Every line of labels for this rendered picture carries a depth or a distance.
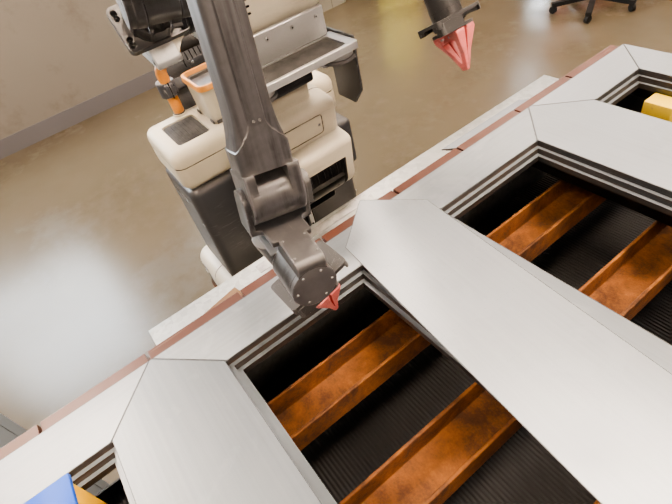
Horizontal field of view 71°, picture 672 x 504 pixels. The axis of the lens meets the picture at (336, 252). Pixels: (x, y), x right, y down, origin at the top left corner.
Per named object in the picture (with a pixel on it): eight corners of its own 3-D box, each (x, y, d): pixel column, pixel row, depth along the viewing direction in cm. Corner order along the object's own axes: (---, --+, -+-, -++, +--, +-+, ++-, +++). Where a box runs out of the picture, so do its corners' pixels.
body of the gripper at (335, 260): (351, 267, 66) (331, 236, 61) (299, 318, 65) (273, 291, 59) (325, 245, 71) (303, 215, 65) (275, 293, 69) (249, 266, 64)
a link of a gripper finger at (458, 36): (497, 54, 87) (480, 3, 84) (470, 71, 85) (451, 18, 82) (472, 63, 93) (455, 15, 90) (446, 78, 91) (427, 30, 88)
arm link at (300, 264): (298, 161, 57) (230, 185, 54) (346, 208, 49) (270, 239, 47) (308, 237, 65) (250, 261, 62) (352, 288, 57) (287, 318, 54)
